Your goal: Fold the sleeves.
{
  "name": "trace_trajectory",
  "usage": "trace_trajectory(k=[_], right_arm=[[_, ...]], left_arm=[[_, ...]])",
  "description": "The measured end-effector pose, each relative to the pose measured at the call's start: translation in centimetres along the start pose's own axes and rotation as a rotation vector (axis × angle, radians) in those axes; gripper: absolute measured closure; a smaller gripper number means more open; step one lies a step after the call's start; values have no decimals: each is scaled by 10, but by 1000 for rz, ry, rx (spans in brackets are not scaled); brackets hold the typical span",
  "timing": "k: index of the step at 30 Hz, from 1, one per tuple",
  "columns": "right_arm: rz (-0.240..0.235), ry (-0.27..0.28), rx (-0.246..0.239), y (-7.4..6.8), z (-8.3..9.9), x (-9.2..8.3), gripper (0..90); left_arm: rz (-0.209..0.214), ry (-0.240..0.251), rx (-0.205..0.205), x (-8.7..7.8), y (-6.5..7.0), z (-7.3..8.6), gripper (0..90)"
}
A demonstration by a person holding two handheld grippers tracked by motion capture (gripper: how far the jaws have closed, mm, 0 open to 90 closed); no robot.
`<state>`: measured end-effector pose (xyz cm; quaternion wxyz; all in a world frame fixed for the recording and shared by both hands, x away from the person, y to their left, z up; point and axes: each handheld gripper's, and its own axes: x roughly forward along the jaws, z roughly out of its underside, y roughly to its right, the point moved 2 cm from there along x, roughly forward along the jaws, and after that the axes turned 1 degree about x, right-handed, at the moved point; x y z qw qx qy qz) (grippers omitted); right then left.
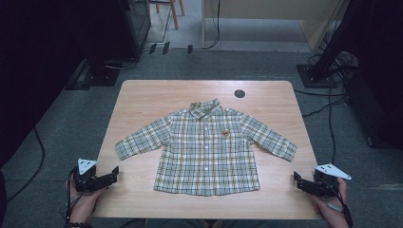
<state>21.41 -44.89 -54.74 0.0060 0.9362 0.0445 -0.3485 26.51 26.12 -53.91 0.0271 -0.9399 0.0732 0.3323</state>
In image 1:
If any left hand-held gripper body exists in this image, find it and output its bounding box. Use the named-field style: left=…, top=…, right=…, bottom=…
left=72, top=158, right=107, bottom=193

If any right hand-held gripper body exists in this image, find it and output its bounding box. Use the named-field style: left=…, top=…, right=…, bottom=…
left=313, top=162, right=353, bottom=198

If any plaid child's shirt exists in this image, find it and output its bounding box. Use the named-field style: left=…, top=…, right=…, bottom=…
left=114, top=98, right=298, bottom=198

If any person's left hand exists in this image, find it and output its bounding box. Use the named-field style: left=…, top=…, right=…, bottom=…
left=66, top=175, right=107, bottom=225

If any person's right hand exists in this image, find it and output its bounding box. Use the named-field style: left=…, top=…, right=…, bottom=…
left=311, top=177, right=350, bottom=228

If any black stand base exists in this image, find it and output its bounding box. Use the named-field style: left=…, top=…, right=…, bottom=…
left=65, top=57, right=121, bottom=91

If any black equipment case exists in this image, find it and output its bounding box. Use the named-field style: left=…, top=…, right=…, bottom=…
left=344, top=0, right=403, bottom=150

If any black stand with base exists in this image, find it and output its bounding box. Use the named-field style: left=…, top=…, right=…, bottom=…
left=296, top=0, right=376, bottom=89

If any wooden chair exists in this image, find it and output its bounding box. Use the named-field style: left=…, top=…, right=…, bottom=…
left=146, top=0, right=186, bottom=31

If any beige wooden cabinet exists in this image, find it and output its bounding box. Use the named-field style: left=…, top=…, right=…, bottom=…
left=201, top=0, right=350, bottom=51

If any grey strap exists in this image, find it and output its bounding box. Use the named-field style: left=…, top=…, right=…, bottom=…
left=326, top=202, right=344, bottom=214

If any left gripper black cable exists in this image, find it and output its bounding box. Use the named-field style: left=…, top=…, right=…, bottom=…
left=64, top=170, right=82, bottom=226

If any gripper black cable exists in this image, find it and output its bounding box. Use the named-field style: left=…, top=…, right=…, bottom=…
left=319, top=177, right=354, bottom=228
left=64, top=170, right=82, bottom=226

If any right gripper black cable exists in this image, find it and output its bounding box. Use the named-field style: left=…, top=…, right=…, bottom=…
left=319, top=177, right=354, bottom=228

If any dark bead bracelet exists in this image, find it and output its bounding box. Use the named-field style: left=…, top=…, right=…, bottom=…
left=64, top=221, right=93, bottom=228

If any black floor cable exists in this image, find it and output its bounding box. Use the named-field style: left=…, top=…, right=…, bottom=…
left=301, top=97, right=349, bottom=119
left=293, top=88, right=348, bottom=98
left=6, top=126, right=47, bottom=203
left=327, top=85, right=337, bottom=165

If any light floor cable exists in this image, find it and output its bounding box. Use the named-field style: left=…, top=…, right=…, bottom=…
left=104, top=47, right=150, bottom=71

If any tangled cable bundle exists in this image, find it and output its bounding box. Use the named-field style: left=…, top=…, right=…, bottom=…
left=307, top=50, right=359, bottom=82

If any black hanging cable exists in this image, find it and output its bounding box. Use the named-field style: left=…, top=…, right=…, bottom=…
left=202, top=0, right=222, bottom=50

